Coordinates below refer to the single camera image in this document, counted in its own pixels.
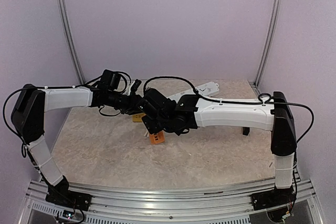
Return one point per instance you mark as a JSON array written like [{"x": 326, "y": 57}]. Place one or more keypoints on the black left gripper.
[{"x": 131, "y": 107}]

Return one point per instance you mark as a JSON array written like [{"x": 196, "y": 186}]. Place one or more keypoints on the black plug with cable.
[{"x": 246, "y": 131}]

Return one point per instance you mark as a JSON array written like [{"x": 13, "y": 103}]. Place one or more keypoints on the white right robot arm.
[{"x": 268, "y": 112}]

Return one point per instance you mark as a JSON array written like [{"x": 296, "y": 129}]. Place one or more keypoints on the left aluminium corner post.
[{"x": 70, "y": 41}]

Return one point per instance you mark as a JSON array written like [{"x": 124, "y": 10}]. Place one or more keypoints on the small circuit board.
[{"x": 69, "y": 215}]

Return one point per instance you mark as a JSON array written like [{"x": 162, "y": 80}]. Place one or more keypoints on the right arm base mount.
[{"x": 272, "y": 198}]

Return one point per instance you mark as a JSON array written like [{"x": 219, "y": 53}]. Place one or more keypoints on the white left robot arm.
[{"x": 35, "y": 105}]

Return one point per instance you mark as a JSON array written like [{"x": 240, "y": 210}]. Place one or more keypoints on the yellow cube socket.
[{"x": 137, "y": 117}]

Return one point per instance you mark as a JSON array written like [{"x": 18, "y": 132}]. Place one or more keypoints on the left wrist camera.
[{"x": 133, "y": 87}]

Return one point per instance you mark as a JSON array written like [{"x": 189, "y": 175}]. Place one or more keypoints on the long white power strip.
[{"x": 208, "y": 89}]

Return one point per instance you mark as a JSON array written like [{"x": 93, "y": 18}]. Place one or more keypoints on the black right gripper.
[{"x": 151, "y": 127}]

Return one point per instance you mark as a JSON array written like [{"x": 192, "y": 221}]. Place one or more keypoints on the right aluminium corner post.
[{"x": 267, "y": 45}]

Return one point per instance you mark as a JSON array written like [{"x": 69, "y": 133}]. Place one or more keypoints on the aluminium front rail frame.
[{"x": 221, "y": 204}]

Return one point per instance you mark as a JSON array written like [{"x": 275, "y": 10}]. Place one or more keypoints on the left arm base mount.
[{"x": 73, "y": 199}]

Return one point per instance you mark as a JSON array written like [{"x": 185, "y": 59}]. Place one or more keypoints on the aluminium corner post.
[
  {"x": 70, "y": 41},
  {"x": 267, "y": 45}
]

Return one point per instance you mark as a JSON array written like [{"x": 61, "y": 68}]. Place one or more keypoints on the orange power strip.
[{"x": 157, "y": 138}]

